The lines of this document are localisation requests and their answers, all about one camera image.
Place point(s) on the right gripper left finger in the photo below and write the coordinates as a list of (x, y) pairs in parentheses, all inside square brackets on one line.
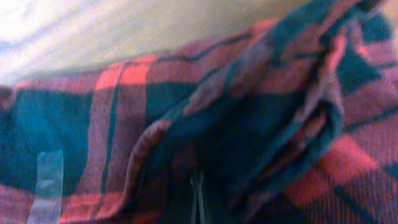
[(194, 184)]

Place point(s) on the red plaid flannel shirt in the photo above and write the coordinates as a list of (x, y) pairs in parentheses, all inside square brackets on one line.
[(291, 121)]

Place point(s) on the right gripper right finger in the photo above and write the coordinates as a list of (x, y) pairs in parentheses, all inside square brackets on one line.
[(201, 199)]

